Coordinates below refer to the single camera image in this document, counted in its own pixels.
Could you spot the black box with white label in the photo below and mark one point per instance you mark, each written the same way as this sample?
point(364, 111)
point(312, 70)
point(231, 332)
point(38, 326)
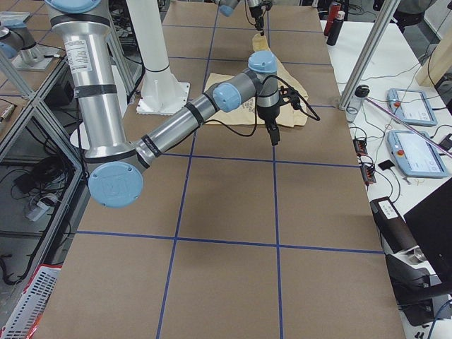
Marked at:
point(392, 225)

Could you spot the far blue teach pendant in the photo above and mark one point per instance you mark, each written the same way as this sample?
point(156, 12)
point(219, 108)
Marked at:
point(411, 107)

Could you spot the clear bottle with black lid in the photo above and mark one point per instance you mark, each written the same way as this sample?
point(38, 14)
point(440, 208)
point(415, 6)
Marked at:
point(356, 102)

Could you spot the white perforated basket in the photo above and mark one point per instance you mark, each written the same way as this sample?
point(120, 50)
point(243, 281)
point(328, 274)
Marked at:
point(27, 314)

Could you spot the white camera mast with base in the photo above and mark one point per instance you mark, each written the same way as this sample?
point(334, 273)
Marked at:
point(161, 92)

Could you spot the blue teach pendant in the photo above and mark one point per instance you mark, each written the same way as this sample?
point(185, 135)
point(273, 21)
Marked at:
point(411, 107)
point(414, 156)

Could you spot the black water bottle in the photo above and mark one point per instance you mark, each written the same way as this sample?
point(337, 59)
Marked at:
point(335, 28)

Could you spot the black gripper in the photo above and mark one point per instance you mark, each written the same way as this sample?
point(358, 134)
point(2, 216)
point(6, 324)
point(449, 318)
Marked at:
point(255, 8)
point(268, 114)

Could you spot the aluminium frame post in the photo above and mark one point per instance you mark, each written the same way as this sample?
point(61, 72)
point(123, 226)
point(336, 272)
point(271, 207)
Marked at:
point(378, 29)

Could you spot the red bottle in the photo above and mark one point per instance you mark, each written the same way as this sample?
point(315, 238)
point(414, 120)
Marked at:
point(333, 10)

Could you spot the near blue teach pendant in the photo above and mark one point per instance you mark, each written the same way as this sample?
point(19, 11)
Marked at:
point(414, 156)

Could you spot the black monitor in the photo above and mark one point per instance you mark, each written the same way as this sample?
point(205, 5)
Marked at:
point(430, 224)

